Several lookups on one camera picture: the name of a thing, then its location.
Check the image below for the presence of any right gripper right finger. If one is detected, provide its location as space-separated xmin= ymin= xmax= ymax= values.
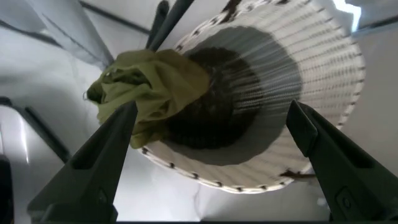
xmin=285 ymin=99 xmax=398 ymax=222

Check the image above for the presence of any white laundry basket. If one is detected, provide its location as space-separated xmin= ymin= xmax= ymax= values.
xmin=138 ymin=0 xmax=366 ymax=194

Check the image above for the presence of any white curtain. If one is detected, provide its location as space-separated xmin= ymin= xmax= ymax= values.
xmin=345 ymin=0 xmax=398 ymax=30

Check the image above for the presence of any black clothes rack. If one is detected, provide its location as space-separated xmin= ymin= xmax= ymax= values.
xmin=0 ymin=0 xmax=195 ymax=164

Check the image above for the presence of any green printed shirt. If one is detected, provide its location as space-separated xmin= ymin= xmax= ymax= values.
xmin=83 ymin=49 xmax=211 ymax=149

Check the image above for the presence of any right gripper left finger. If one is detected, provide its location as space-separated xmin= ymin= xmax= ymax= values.
xmin=27 ymin=100 xmax=138 ymax=222

